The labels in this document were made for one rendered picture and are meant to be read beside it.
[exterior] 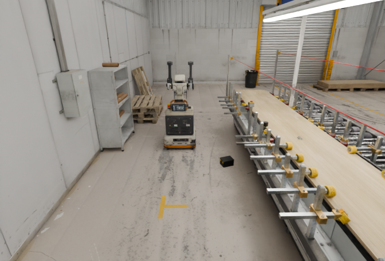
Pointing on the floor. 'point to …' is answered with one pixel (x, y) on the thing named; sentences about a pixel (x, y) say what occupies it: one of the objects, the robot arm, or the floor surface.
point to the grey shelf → (107, 106)
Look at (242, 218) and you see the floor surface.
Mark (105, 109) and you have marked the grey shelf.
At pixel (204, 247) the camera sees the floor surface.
